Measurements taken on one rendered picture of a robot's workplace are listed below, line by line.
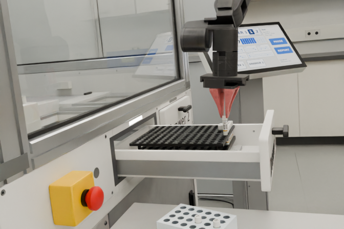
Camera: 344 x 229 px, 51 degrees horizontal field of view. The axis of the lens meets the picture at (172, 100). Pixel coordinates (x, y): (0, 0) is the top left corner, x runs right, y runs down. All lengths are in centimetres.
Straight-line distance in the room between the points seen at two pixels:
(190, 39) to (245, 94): 104
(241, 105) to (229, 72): 102
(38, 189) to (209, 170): 34
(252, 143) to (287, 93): 280
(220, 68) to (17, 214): 49
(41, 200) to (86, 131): 17
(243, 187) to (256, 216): 115
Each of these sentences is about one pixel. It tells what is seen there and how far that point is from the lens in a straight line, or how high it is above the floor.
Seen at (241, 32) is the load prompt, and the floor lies 115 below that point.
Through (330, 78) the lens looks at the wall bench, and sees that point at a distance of 379.
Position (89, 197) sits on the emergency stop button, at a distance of 62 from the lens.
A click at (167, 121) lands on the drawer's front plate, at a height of 89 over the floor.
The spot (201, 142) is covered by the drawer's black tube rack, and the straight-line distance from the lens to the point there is 80.
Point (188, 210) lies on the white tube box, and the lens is 74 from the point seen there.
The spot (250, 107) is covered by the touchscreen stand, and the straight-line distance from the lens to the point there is 184.
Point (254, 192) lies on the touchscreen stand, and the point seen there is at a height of 33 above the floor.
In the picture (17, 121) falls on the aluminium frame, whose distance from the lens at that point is 58.
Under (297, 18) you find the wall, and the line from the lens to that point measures 442.
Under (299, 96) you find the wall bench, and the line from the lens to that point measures 378.
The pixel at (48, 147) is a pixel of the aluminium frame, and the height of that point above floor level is 97.
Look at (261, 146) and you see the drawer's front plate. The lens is 71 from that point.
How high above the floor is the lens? 112
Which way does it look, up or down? 8 degrees down
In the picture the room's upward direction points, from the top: 5 degrees counter-clockwise
